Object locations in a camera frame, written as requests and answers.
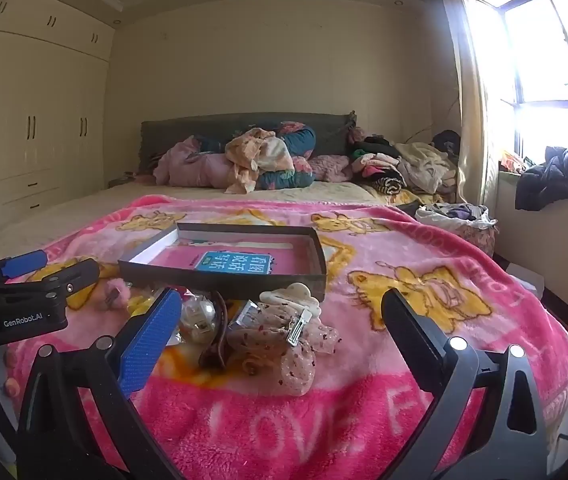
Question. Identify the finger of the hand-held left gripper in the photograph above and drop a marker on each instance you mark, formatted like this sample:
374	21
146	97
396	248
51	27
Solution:
81	272
24	262

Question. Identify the pile of bedding and pillows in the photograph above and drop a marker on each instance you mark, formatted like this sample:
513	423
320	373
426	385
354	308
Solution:
189	130

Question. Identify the yellow bangle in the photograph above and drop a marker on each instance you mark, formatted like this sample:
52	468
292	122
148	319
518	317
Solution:
139	305

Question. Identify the pink printed blanket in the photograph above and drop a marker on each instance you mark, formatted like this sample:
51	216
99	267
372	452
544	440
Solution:
413	240

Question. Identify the cream claw hair clip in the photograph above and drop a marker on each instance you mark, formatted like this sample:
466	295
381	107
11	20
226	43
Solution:
289	295

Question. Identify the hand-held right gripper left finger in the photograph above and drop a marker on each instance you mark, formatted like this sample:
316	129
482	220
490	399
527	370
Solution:
149	340

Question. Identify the window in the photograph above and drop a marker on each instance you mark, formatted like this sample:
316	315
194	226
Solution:
538	50

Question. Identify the cream wardrobe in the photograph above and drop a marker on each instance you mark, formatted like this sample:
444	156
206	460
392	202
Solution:
39	110

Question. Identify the blue floral quilt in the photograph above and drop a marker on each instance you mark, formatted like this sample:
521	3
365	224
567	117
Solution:
299	142

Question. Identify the brown hair clip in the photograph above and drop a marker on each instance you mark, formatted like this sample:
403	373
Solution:
216	345

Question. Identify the brown cardboard box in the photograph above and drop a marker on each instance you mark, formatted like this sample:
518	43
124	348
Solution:
214	280

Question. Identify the peach floral cloth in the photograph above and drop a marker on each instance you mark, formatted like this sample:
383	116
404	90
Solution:
259	155

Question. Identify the black jacket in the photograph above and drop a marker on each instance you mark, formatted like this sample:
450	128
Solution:
553	175

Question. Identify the pink lace bow hair clip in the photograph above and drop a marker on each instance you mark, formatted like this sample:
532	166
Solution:
289	365

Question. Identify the clear plastic packet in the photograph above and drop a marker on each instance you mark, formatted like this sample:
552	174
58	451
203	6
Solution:
246	312

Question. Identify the pile of clothes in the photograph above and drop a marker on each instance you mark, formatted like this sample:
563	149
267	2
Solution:
413	165

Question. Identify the pink fluffy blanket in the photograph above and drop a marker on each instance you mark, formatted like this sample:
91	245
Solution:
329	167

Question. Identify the laundry heap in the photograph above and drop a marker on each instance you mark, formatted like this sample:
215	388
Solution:
453	220

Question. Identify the pink quilt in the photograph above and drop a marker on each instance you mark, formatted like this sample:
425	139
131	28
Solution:
184	165

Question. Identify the beige curtain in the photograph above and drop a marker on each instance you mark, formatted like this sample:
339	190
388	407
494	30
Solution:
473	110

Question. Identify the bed with beige sheet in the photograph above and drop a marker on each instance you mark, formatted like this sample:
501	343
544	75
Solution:
64	210

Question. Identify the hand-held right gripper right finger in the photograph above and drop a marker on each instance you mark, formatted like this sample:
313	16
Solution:
413	330

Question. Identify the white box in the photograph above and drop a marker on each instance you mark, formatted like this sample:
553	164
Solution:
526	280

